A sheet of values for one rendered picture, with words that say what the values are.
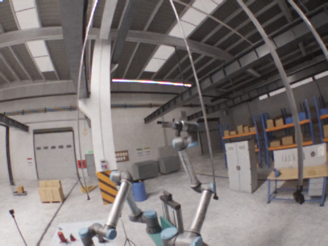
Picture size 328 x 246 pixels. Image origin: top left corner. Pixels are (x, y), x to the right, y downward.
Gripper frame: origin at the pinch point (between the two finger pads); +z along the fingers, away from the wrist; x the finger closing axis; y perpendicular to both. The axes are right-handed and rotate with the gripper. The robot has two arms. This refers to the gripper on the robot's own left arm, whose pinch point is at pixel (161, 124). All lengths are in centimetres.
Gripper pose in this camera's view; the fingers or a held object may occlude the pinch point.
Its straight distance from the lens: 109.5
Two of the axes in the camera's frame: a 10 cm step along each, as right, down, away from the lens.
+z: -9.4, -1.1, -3.3
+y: 1.6, -9.8, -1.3
